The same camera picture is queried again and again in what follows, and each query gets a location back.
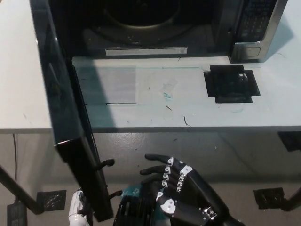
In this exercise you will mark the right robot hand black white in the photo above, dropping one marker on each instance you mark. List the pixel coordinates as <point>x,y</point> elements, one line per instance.
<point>185,193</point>

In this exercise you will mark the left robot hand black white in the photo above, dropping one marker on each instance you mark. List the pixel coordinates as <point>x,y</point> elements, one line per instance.
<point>78,200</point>

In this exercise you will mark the black glass microwave door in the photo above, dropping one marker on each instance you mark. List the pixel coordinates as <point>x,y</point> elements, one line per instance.
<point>70,117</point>

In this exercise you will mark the glass microwave turntable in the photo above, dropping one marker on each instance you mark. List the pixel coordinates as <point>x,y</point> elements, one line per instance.
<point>150,14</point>

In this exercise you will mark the black tape square on floor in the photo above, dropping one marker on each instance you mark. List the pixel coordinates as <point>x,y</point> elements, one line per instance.
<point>51,200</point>
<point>268,197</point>

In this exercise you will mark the teal cardboard box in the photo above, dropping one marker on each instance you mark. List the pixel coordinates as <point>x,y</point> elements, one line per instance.
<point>132,190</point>

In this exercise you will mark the black metal table leg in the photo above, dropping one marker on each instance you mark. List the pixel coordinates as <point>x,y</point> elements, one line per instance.
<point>21,191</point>

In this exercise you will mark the black power adapter brick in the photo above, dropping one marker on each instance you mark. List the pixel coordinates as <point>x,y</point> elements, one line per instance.
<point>16,214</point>

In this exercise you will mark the black tape patch on table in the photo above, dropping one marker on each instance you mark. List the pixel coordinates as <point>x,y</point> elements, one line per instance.
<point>225,91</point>

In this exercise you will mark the clear plastic tape sheet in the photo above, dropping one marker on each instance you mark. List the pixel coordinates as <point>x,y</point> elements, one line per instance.
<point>141,87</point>

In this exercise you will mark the small silver-capped knob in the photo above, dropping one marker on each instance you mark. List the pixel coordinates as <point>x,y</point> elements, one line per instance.
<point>242,77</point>

